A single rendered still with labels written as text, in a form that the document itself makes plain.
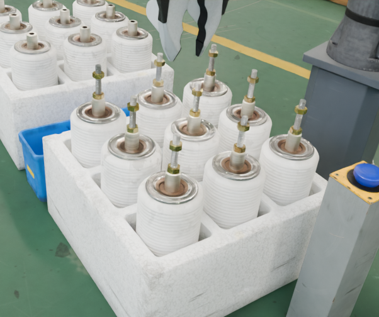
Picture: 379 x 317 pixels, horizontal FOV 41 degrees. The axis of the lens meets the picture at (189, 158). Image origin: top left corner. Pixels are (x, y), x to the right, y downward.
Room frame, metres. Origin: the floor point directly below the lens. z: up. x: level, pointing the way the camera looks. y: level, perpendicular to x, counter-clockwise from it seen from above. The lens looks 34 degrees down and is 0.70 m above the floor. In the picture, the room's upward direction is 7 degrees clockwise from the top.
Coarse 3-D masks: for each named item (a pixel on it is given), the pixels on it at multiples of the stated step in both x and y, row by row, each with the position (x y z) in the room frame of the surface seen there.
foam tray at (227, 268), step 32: (64, 160) 0.71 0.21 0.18; (64, 192) 0.70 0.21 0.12; (96, 192) 0.64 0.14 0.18; (320, 192) 0.70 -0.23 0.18; (64, 224) 0.71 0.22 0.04; (96, 224) 0.60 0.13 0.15; (128, 224) 0.57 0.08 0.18; (256, 224) 0.60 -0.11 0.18; (288, 224) 0.63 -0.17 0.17; (96, 256) 0.60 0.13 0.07; (128, 256) 0.52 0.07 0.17; (192, 256) 0.52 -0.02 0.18; (224, 256) 0.55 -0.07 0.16; (256, 256) 0.59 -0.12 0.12; (288, 256) 0.64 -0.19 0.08; (128, 288) 0.51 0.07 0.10; (160, 288) 0.48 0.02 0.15; (192, 288) 0.52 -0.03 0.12; (224, 288) 0.56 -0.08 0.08; (256, 288) 0.61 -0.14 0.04
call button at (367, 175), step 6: (354, 168) 0.57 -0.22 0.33; (360, 168) 0.57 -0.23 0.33; (366, 168) 0.57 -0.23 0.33; (372, 168) 0.57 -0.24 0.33; (378, 168) 0.57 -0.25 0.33; (354, 174) 0.56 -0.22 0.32; (360, 174) 0.55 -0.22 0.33; (366, 174) 0.55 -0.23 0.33; (372, 174) 0.55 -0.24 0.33; (378, 174) 0.56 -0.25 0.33; (360, 180) 0.55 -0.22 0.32; (366, 180) 0.54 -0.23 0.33; (372, 180) 0.54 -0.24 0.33; (378, 180) 0.54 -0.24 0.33; (366, 186) 0.55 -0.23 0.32; (372, 186) 0.55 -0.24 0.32
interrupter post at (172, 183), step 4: (168, 172) 0.57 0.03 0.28; (180, 172) 0.58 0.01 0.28; (168, 176) 0.57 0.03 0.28; (172, 176) 0.57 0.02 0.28; (176, 176) 0.57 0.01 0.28; (180, 176) 0.58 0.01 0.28; (168, 180) 0.57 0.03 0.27; (172, 180) 0.57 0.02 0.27; (176, 180) 0.57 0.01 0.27; (180, 180) 0.58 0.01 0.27; (164, 184) 0.58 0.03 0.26; (168, 184) 0.57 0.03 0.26; (172, 184) 0.57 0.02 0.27; (176, 184) 0.57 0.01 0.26; (164, 188) 0.57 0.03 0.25; (168, 188) 0.57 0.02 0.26; (172, 188) 0.57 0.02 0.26; (176, 188) 0.57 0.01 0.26
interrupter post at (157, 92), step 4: (152, 84) 0.84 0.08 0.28; (152, 88) 0.83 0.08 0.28; (156, 88) 0.83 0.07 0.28; (160, 88) 0.83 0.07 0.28; (152, 92) 0.83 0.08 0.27; (156, 92) 0.83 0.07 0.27; (160, 92) 0.83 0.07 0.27; (152, 96) 0.83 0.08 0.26; (156, 96) 0.83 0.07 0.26; (160, 96) 0.83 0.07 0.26; (152, 100) 0.83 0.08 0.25; (156, 100) 0.83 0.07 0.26; (160, 100) 0.83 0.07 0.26
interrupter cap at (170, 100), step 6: (144, 90) 0.86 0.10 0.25; (150, 90) 0.87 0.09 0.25; (138, 96) 0.83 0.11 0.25; (144, 96) 0.84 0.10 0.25; (150, 96) 0.85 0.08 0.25; (168, 96) 0.85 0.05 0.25; (174, 96) 0.85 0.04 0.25; (138, 102) 0.82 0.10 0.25; (144, 102) 0.82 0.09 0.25; (150, 102) 0.83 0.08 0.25; (162, 102) 0.83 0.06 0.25; (168, 102) 0.83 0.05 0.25; (174, 102) 0.83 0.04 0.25; (150, 108) 0.80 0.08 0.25; (156, 108) 0.80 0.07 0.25; (162, 108) 0.80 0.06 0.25; (168, 108) 0.81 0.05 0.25
